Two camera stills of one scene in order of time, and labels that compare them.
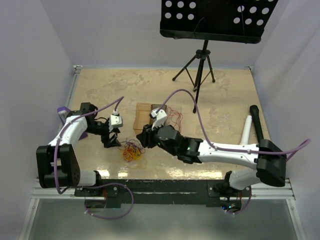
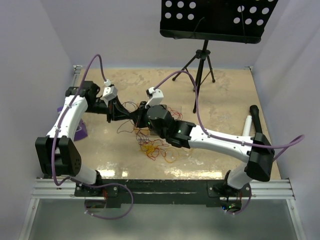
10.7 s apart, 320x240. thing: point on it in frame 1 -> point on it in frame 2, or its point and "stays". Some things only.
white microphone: (244, 138) stays
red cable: (170, 112) stays
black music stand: (232, 21) stays
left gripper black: (112, 141) -> (116, 111)
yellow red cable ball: (132, 149) -> (156, 148)
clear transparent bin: (174, 117) stays
